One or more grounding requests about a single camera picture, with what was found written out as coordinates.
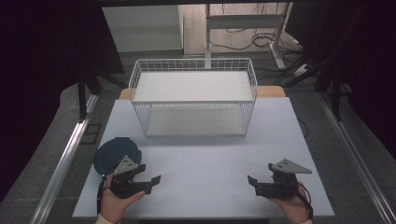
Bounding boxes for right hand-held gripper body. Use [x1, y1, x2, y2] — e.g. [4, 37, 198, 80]
[255, 159, 313, 200]

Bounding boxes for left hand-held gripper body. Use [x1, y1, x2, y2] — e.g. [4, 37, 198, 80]
[109, 154, 148, 200]

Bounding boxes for dark blue bowl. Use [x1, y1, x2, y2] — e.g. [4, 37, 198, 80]
[92, 136, 143, 176]

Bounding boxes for white wire two-tier rack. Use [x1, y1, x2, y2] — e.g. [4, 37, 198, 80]
[128, 58, 259, 138]

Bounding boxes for person's left hand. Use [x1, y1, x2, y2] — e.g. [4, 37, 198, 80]
[99, 174, 147, 224]

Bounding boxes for person's right hand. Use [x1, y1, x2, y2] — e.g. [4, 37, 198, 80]
[268, 181, 313, 224]

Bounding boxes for person's left sleeve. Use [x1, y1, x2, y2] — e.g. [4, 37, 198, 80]
[94, 214, 121, 224]

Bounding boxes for white table mat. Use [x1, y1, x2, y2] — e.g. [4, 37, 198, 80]
[72, 96, 336, 219]

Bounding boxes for black floor grate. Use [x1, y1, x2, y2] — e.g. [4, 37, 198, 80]
[79, 123, 103, 146]

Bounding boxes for wooden table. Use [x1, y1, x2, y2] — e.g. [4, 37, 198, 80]
[119, 85, 287, 101]

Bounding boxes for black stand legs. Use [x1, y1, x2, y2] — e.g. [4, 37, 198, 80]
[279, 54, 354, 122]
[76, 69, 129, 121]

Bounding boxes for white power strip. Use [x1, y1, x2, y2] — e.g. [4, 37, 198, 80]
[291, 63, 313, 78]

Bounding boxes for white cabinet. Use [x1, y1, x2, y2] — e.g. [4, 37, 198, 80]
[102, 4, 185, 53]

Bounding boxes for dark curtain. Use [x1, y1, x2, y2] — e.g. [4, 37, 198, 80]
[284, 0, 396, 161]
[0, 0, 125, 203]

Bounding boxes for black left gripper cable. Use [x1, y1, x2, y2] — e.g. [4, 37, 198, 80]
[96, 173, 112, 217]

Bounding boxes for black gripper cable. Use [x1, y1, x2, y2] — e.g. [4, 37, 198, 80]
[96, 173, 112, 217]
[295, 181, 314, 220]

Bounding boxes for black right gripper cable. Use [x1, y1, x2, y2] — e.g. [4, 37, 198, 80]
[295, 181, 314, 220]

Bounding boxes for thin black floor cable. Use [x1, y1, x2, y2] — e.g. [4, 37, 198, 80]
[297, 117, 310, 140]

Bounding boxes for metal floor rail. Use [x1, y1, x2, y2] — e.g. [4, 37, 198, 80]
[317, 91, 396, 224]
[29, 92, 100, 224]

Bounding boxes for black floor cables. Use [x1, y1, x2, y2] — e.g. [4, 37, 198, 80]
[208, 27, 304, 54]

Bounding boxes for white desk frame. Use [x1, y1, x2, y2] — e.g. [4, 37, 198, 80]
[204, 2, 294, 71]

